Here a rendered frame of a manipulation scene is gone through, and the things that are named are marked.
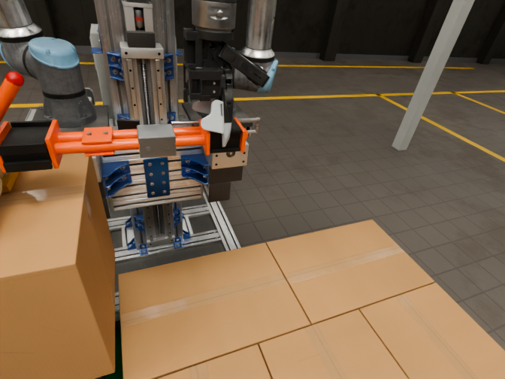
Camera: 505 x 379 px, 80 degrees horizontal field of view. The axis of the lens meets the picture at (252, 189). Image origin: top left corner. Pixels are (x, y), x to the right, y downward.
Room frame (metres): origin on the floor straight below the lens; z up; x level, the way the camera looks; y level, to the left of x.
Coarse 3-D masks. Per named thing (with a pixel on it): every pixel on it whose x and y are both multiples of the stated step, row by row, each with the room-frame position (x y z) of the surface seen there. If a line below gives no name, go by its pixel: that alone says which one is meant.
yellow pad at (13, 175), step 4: (12, 172) 0.51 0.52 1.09; (16, 172) 0.52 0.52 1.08; (8, 176) 0.49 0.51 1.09; (12, 176) 0.50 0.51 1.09; (16, 176) 0.51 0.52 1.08; (4, 180) 0.48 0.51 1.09; (8, 180) 0.48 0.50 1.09; (12, 180) 0.49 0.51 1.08; (4, 184) 0.46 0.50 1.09; (8, 184) 0.47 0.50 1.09; (12, 184) 0.48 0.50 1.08; (4, 188) 0.46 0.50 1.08; (8, 188) 0.46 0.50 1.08; (4, 192) 0.46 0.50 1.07
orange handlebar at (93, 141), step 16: (96, 128) 0.52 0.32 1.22; (112, 128) 0.53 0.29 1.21; (176, 128) 0.57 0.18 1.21; (192, 128) 0.58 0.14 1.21; (64, 144) 0.45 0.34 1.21; (80, 144) 0.46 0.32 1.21; (96, 144) 0.47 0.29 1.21; (112, 144) 0.48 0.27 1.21; (128, 144) 0.49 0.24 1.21; (176, 144) 0.53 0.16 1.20; (192, 144) 0.54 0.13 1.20
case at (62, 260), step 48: (48, 192) 0.48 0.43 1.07; (96, 192) 0.62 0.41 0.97; (0, 240) 0.34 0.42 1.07; (48, 240) 0.35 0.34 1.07; (96, 240) 0.48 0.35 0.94; (0, 288) 0.26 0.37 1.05; (48, 288) 0.29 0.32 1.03; (96, 288) 0.37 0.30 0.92; (0, 336) 0.25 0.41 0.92; (48, 336) 0.27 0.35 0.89; (96, 336) 0.31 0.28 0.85
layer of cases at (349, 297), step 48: (288, 240) 0.97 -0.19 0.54; (336, 240) 1.01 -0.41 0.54; (384, 240) 1.06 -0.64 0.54; (144, 288) 0.64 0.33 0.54; (192, 288) 0.66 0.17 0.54; (240, 288) 0.69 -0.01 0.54; (288, 288) 0.72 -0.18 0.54; (336, 288) 0.75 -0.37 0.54; (384, 288) 0.78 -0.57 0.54; (432, 288) 0.81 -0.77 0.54; (144, 336) 0.47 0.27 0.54; (192, 336) 0.49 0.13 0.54; (240, 336) 0.51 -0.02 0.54; (288, 336) 0.53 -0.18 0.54; (336, 336) 0.55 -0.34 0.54; (384, 336) 0.58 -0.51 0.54; (432, 336) 0.60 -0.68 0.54; (480, 336) 0.62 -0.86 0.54
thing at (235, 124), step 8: (200, 120) 0.60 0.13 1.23; (232, 120) 0.62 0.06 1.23; (232, 128) 0.58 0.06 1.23; (240, 128) 0.58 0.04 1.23; (208, 136) 0.54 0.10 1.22; (216, 136) 0.56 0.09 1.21; (232, 136) 0.57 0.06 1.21; (240, 136) 0.58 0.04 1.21; (208, 144) 0.54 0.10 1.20; (216, 144) 0.56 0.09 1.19; (232, 144) 0.57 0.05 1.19; (240, 144) 0.57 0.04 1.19; (208, 152) 0.54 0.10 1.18; (216, 152) 0.55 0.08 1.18; (224, 152) 0.56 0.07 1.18
